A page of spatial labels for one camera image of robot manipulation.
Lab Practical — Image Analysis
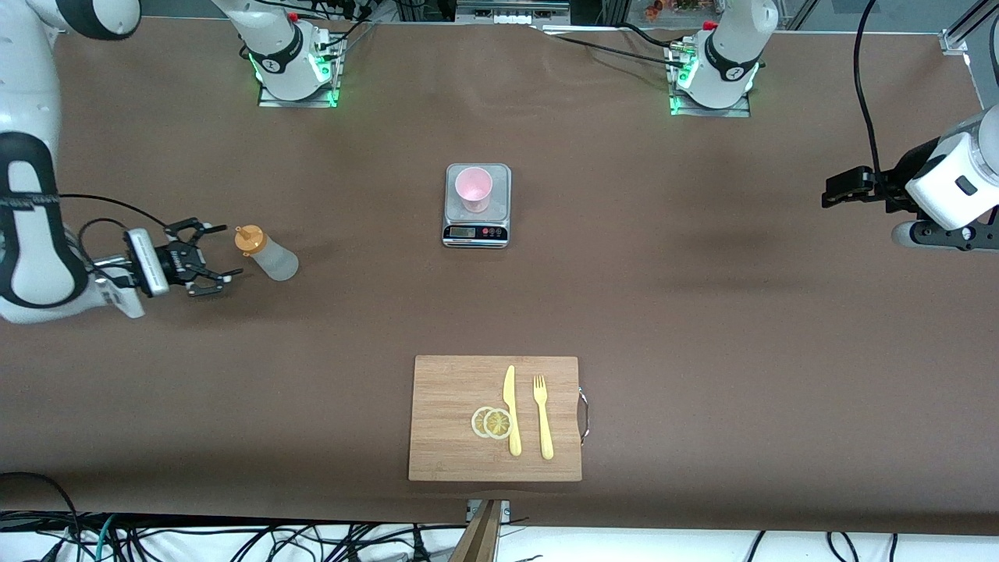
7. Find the translucent squeeze bottle orange cap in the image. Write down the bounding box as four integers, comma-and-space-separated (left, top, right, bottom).
234, 224, 300, 283

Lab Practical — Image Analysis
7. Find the pink plastic cup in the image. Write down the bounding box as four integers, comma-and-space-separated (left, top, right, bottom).
455, 166, 494, 214

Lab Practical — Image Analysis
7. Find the wooden cutting board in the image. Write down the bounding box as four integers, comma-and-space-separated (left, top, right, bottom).
407, 355, 591, 482

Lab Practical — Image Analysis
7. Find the silver digital kitchen scale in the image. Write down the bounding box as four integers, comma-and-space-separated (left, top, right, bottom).
442, 163, 513, 249

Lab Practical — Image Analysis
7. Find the yellow plastic knife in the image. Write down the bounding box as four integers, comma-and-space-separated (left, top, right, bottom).
503, 365, 523, 457

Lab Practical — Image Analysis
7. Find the yellow plastic fork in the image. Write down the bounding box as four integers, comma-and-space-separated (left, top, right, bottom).
532, 375, 555, 461

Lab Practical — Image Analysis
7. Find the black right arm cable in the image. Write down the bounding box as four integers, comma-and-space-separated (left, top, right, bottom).
59, 193, 169, 270

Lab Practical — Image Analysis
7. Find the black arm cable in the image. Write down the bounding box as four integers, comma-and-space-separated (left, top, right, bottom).
853, 0, 891, 188
59, 193, 169, 270

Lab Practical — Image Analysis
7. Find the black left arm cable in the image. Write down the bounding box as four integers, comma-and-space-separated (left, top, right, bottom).
853, 0, 891, 188

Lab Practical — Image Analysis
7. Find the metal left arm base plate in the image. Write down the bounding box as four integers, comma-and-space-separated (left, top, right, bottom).
669, 43, 752, 119

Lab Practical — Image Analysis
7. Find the aluminium frame profile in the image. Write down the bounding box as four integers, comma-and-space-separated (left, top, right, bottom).
940, 0, 999, 55

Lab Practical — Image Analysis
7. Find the teal cable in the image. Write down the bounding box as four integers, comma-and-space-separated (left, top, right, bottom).
94, 514, 118, 562

